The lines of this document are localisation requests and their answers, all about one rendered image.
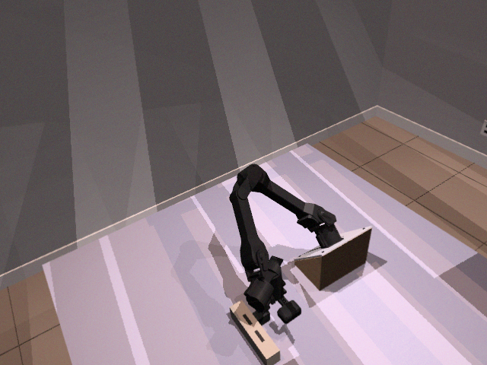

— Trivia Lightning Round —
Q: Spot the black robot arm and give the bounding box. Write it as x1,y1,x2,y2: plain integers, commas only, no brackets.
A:
229,164,344,314

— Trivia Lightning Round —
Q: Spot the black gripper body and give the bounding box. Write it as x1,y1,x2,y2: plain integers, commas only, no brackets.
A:
272,280,301,324

